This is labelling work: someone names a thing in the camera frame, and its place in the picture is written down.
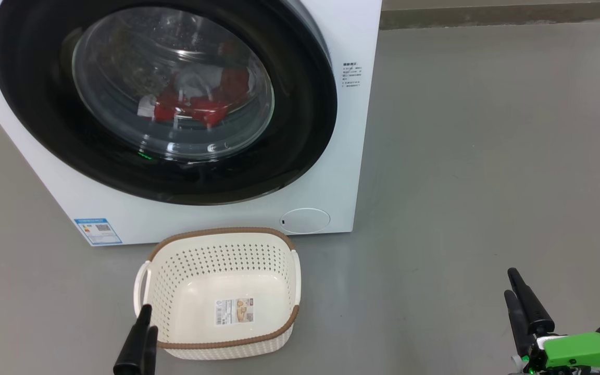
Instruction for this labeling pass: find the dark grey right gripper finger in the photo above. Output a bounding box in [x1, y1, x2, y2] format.
[504, 290, 538, 358]
[507, 268, 555, 337]

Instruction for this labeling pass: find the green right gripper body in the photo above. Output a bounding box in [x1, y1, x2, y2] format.
[511, 326, 600, 375]

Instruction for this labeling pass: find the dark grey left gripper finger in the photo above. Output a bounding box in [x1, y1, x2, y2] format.
[114, 304, 153, 375]
[143, 326, 158, 375]

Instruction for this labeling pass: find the red and white garment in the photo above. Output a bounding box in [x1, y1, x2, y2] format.
[137, 52, 251, 128]

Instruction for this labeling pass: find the dark round glass washer door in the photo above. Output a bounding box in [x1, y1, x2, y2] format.
[0, 0, 338, 206]

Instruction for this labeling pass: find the cream perforated basket brown rim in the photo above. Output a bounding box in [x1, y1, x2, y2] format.
[133, 227, 301, 361]

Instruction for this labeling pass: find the printed product label sticker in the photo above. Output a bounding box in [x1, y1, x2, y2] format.
[215, 298, 255, 327]

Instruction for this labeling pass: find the white front-load washing machine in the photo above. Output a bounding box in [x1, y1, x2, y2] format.
[0, 0, 383, 246]

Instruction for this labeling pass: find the blue energy label sticker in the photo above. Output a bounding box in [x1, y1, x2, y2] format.
[74, 218, 122, 245]

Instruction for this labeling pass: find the round white filter cover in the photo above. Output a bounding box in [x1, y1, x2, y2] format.
[280, 208, 331, 234]

